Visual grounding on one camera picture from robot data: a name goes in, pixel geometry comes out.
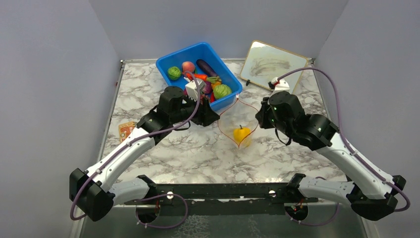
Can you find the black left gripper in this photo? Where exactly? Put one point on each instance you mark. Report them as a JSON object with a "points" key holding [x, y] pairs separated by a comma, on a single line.
{"points": [[205, 115]]}

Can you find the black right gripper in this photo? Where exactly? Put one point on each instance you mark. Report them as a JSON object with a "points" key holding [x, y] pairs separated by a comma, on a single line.
{"points": [[262, 114]]}

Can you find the green artichoke toy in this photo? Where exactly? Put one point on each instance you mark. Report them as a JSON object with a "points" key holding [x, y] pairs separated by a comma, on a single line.
{"points": [[174, 73]]}

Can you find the purple onion toy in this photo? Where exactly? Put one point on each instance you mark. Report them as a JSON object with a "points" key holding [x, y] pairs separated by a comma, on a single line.
{"points": [[207, 88]]}

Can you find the clear zip bag orange zipper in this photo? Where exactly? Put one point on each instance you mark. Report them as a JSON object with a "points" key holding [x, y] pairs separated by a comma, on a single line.
{"points": [[239, 113]]}

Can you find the yellow bell pepper toy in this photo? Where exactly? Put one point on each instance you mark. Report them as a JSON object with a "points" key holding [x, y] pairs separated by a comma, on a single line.
{"points": [[242, 136]]}

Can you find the green cabbage toy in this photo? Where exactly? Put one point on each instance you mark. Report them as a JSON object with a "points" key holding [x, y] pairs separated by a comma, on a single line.
{"points": [[221, 91]]}

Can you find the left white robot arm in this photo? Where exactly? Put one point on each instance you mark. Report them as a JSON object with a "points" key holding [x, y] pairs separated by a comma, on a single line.
{"points": [[93, 192]]}

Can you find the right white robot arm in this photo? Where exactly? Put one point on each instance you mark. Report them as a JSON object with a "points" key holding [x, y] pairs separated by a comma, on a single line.
{"points": [[370, 192]]}

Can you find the red chili toy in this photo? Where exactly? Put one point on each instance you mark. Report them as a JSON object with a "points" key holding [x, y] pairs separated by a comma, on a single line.
{"points": [[212, 98]]}

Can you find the orange carrot toy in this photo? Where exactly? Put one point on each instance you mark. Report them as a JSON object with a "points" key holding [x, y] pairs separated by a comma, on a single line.
{"points": [[204, 77]]}

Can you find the peach toy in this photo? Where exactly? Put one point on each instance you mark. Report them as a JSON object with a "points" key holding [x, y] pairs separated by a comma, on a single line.
{"points": [[188, 66]]}

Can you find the purple eggplant toy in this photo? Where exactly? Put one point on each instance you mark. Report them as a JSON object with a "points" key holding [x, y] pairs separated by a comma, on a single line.
{"points": [[206, 68]]}

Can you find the gold framed whiteboard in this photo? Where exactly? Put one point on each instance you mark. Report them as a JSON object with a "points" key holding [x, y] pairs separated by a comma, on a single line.
{"points": [[264, 62]]}

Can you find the orange card tile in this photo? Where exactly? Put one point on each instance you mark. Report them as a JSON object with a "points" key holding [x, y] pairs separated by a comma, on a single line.
{"points": [[125, 129]]}

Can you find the blue plastic bin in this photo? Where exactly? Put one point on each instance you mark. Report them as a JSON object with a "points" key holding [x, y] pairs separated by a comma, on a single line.
{"points": [[205, 52]]}

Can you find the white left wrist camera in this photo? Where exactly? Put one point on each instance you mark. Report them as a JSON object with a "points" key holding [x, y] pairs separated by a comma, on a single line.
{"points": [[193, 89]]}

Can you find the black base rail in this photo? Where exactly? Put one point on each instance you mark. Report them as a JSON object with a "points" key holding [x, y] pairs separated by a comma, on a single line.
{"points": [[218, 199]]}

